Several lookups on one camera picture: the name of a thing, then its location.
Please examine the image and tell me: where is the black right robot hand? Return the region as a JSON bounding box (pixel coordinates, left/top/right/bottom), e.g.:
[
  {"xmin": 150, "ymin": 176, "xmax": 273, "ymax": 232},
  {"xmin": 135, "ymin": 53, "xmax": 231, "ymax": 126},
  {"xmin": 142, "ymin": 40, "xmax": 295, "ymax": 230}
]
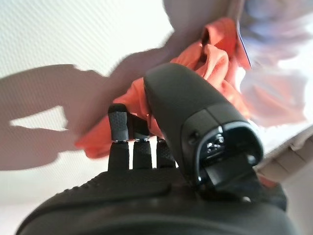
[{"xmin": 16, "ymin": 62, "xmax": 301, "ymax": 235}]

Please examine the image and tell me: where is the orange garment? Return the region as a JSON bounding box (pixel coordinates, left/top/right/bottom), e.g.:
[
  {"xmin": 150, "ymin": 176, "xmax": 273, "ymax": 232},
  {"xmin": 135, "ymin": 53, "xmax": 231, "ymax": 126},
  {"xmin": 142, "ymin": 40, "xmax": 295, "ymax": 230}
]
[{"xmin": 74, "ymin": 18, "xmax": 277, "ymax": 189}]

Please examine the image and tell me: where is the beige bed frame base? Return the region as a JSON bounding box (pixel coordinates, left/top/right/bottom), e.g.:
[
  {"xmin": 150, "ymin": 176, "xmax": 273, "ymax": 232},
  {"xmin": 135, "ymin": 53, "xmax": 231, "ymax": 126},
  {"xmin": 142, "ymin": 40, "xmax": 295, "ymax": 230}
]
[{"xmin": 254, "ymin": 138, "xmax": 313, "ymax": 184}]

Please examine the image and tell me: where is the white garment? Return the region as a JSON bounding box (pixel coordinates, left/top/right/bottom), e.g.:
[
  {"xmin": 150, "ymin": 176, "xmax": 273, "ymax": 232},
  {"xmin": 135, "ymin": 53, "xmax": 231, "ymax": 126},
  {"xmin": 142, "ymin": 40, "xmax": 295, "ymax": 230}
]
[{"xmin": 237, "ymin": 0, "xmax": 313, "ymax": 128}]

